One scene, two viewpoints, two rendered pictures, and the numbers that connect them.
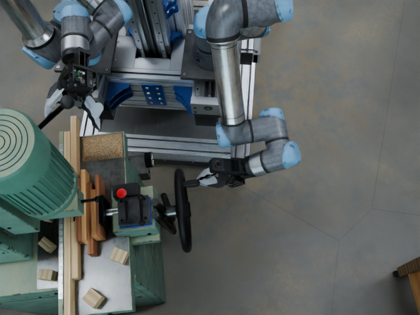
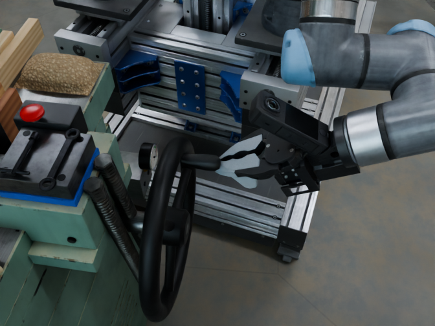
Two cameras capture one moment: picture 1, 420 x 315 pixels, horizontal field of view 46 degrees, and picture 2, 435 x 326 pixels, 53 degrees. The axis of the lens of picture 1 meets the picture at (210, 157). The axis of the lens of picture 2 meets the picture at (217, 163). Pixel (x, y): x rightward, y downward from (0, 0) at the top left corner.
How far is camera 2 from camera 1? 1.07 m
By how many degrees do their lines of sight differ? 19
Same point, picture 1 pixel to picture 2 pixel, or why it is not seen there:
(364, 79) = not seen: outside the picture
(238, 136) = (333, 52)
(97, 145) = (48, 61)
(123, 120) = not seen: hidden behind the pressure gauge
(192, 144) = (227, 195)
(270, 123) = (413, 41)
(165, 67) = (216, 41)
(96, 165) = (34, 97)
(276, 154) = (425, 99)
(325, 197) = not seen: outside the picture
